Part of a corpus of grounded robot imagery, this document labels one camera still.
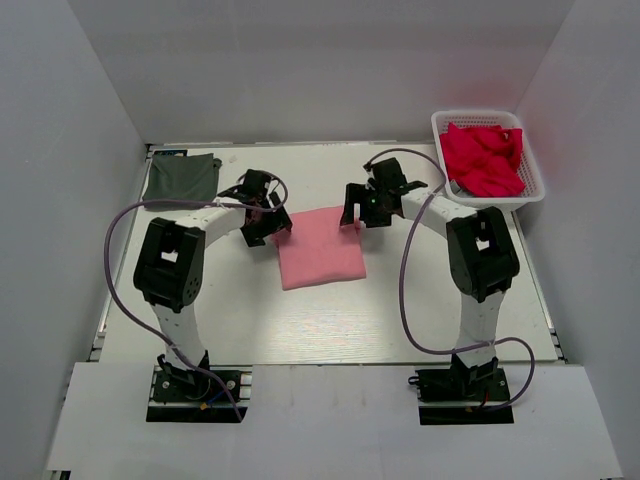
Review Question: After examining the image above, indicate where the blue label sticker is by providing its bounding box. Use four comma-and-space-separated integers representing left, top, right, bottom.
150, 149, 188, 157

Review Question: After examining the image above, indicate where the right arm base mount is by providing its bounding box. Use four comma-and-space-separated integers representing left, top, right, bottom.
407, 357, 514, 426

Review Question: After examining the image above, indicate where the folded dark grey t-shirt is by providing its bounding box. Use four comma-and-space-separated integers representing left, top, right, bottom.
142, 154, 222, 201

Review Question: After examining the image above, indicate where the white plastic basket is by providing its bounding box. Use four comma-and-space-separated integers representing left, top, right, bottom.
431, 109, 545, 212

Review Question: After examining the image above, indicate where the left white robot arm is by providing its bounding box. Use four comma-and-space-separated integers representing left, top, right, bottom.
133, 169, 293, 399

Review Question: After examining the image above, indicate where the red t-shirt in basket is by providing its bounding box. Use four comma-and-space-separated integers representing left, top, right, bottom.
439, 123, 525, 198

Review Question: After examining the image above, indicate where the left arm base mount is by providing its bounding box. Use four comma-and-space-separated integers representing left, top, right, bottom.
146, 354, 253, 424

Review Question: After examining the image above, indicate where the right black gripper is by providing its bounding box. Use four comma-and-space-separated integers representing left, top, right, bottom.
341, 183, 393, 228

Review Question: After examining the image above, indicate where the pink t-shirt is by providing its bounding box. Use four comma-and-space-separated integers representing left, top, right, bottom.
272, 206, 366, 291

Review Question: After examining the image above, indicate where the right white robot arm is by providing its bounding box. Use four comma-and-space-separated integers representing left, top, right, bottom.
340, 158, 520, 399

